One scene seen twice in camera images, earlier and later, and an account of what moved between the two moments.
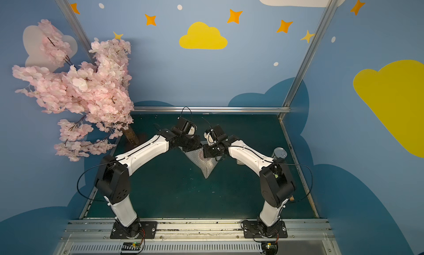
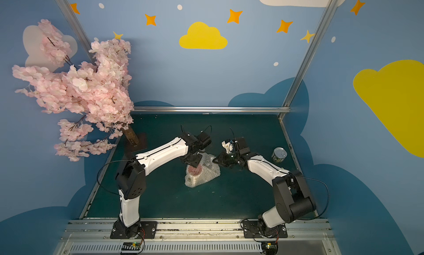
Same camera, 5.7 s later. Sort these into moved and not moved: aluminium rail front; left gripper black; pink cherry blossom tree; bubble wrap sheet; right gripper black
Moved: bubble wrap sheet; right gripper black; left gripper black
Not moved: pink cherry blossom tree; aluminium rail front
